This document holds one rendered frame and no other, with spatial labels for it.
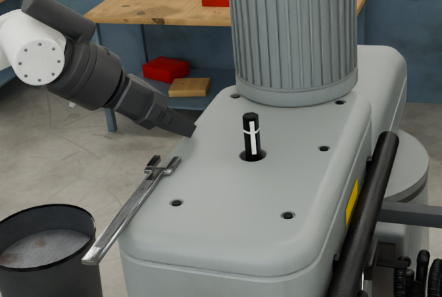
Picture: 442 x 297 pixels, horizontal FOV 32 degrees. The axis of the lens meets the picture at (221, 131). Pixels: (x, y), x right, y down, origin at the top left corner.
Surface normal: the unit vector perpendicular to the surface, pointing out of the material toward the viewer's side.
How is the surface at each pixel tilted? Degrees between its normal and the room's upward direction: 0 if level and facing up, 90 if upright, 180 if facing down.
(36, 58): 94
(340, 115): 0
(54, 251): 0
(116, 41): 90
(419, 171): 0
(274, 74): 90
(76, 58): 47
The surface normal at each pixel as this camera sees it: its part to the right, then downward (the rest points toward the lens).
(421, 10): -0.33, 0.45
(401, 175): -0.09, -0.89
